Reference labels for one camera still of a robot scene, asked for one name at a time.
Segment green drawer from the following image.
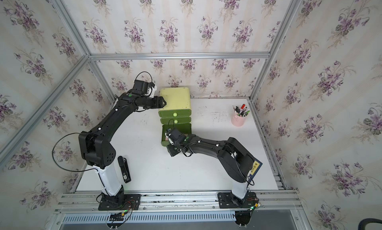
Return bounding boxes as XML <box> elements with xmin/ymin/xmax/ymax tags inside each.
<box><xmin>158</xmin><ymin>109</ymin><xmax>192</xmax><ymax>118</ymax></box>
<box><xmin>160</xmin><ymin>116</ymin><xmax>192</xmax><ymax>125</ymax></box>
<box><xmin>161</xmin><ymin>123</ymin><xmax>192</xmax><ymax>147</ymax></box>

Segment green top drawer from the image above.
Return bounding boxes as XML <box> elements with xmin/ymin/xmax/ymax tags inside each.
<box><xmin>158</xmin><ymin>109</ymin><xmax>192</xmax><ymax>118</ymax></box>

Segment green bottom drawer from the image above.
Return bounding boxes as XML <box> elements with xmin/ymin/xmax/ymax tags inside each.
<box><xmin>161</xmin><ymin>123</ymin><xmax>192</xmax><ymax>147</ymax></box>

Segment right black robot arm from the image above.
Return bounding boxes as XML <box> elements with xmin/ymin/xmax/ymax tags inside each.
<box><xmin>165</xmin><ymin>125</ymin><xmax>263</xmax><ymax>202</ymax></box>

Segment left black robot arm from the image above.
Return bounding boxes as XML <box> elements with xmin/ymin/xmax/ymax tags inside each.
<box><xmin>79</xmin><ymin>77</ymin><xmax>167</xmax><ymax>197</ymax></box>

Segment yellow-green drawer cabinet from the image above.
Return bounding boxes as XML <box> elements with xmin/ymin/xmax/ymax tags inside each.
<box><xmin>160</xmin><ymin>87</ymin><xmax>191</xmax><ymax>111</ymax></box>

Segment black handheld device on table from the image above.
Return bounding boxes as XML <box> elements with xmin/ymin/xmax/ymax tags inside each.
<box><xmin>117</xmin><ymin>156</ymin><xmax>131</xmax><ymax>183</ymax></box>

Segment pink pen holder cup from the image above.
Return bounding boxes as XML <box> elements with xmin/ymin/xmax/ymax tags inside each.
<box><xmin>231</xmin><ymin>114</ymin><xmax>247</xmax><ymax>127</ymax></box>

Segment pens in cup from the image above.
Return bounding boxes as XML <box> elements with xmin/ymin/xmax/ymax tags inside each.
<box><xmin>233</xmin><ymin>104</ymin><xmax>250</xmax><ymax>117</ymax></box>

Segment dark blue notebook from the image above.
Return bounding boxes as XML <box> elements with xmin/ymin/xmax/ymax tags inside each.
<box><xmin>249</xmin><ymin>159</ymin><xmax>263</xmax><ymax>179</ymax></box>

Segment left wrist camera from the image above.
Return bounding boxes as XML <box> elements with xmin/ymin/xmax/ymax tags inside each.
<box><xmin>148</xmin><ymin>82</ymin><xmax>157</xmax><ymax>98</ymax></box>

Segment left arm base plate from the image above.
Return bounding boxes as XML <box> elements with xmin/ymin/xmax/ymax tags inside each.
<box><xmin>98</xmin><ymin>193</ymin><xmax>141</xmax><ymax>211</ymax></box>

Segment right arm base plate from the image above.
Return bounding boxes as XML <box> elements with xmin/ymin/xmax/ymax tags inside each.
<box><xmin>217</xmin><ymin>191</ymin><xmax>261</xmax><ymax>210</ymax></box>

